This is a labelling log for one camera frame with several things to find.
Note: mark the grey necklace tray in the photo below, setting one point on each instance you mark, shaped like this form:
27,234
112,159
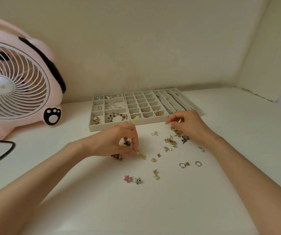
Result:
191,105

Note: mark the white table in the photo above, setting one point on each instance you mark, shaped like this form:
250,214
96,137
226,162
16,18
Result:
240,134

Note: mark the white heart brooch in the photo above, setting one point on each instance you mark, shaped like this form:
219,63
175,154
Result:
108,97

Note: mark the grey earring grid tray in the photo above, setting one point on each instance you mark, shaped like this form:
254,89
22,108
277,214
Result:
140,100

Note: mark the person's left forearm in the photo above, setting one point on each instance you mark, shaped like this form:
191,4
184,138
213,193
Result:
32,188

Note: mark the person's right hand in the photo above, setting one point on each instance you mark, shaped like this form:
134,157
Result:
194,127

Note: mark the pink animal-shaped desk fan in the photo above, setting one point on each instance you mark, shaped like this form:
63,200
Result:
18,80

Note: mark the person's right forearm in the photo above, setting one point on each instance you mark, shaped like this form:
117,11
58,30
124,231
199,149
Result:
253,183

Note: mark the pile of mixed jewelry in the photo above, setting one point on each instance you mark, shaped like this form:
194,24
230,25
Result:
171,141

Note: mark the gold oval hoop earring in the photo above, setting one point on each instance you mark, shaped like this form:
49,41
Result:
157,113

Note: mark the rhinestone bow brooch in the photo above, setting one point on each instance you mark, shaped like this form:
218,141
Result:
117,96

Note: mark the grey bracelet tray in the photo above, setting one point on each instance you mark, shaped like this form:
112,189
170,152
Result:
101,128

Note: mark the black bow earrings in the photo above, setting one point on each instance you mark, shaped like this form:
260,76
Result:
127,143

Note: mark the person's left hand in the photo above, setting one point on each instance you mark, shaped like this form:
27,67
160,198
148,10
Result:
111,141

